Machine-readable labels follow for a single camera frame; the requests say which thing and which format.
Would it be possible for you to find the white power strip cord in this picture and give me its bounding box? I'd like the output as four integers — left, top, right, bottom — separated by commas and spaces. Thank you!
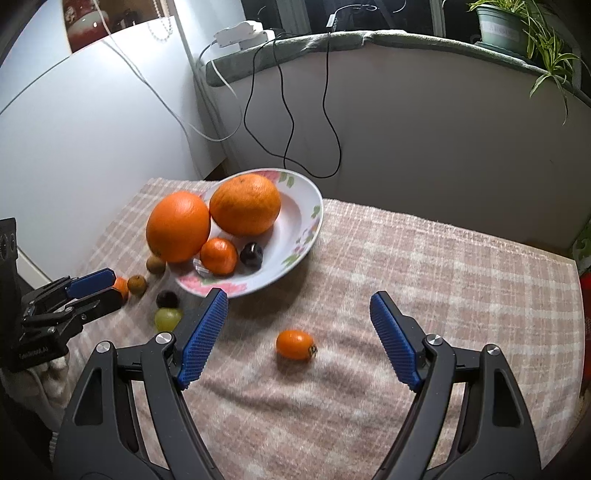
198, 39, 239, 99

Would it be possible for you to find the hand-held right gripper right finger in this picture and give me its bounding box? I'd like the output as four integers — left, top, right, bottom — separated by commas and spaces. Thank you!
369, 290, 542, 480

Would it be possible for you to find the large smooth orange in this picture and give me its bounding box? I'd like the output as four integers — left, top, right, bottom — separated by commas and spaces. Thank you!
146, 190, 212, 264

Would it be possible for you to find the floral white plate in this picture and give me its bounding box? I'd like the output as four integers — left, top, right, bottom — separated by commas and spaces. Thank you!
174, 168, 324, 299

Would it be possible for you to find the red and white vase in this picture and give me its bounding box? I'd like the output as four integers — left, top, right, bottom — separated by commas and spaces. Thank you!
62, 0, 112, 52

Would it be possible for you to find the checked beige blanket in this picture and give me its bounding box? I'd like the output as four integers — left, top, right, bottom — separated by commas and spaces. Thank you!
48, 177, 586, 480

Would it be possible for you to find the wooden shelf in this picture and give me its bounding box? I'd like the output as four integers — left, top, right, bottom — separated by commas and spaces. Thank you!
62, 0, 177, 54

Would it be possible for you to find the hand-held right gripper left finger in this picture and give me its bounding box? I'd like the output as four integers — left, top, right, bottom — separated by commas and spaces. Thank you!
54, 287, 230, 480

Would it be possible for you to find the white power strip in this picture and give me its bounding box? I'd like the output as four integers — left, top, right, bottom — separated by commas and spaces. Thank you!
213, 20, 274, 49

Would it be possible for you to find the long white cable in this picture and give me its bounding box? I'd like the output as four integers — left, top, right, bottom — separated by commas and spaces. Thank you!
89, 0, 242, 142

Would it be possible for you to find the grey sill cloth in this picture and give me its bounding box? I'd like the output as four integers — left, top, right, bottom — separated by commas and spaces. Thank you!
205, 28, 591, 112

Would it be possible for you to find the large bumpy orange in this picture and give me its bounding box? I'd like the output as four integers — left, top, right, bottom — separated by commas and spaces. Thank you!
209, 174, 282, 237

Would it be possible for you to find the green grape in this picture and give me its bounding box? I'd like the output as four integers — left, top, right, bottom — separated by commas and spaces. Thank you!
154, 308, 184, 332

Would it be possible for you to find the white cabinet panel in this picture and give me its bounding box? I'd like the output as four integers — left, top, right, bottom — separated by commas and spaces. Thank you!
0, 13, 228, 289

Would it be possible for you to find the black ring light cable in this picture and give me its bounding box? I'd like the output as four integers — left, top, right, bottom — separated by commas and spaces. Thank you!
283, 25, 343, 179

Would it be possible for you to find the potted spider plant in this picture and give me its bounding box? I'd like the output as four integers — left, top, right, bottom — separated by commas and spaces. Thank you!
465, 0, 588, 126

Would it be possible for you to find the white window frame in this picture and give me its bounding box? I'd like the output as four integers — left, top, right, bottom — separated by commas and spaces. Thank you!
430, 0, 447, 38

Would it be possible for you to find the black power cable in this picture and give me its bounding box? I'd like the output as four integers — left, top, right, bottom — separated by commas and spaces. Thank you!
243, 33, 297, 172

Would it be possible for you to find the white bead cord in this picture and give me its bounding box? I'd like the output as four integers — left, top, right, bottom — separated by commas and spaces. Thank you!
147, 0, 179, 43

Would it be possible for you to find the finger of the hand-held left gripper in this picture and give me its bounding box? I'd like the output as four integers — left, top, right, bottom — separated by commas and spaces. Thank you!
20, 286, 124, 326
31, 267, 117, 306

